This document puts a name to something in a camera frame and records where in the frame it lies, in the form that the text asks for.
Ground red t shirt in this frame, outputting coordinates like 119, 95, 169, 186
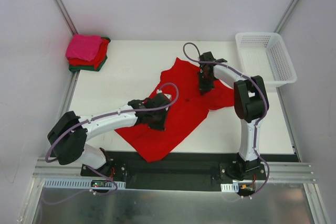
116, 58, 234, 163
68, 37, 111, 70

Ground white plastic basket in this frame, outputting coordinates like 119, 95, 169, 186
235, 32, 297, 88

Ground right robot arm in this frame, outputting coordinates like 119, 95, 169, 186
197, 52, 269, 180

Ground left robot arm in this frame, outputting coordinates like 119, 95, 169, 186
47, 92, 172, 176

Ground folded red t shirt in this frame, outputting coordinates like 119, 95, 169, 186
68, 37, 111, 70

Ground folded green t shirt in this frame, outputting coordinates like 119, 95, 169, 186
68, 35, 111, 72

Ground folded pink t shirt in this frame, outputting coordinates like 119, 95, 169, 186
66, 34, 102, 61

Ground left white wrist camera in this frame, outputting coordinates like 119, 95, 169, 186
156, 90, 172, 102

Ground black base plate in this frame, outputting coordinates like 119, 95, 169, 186
80, 150, 267, 190

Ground right grey cable duct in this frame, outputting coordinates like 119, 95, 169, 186
220, 183, 239, 193

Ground grey cable duct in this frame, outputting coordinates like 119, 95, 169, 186
220, 183, 239, 193
44, 178, 126, 190

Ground left grey cable duct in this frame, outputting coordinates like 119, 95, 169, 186
44, 178, 126, 190

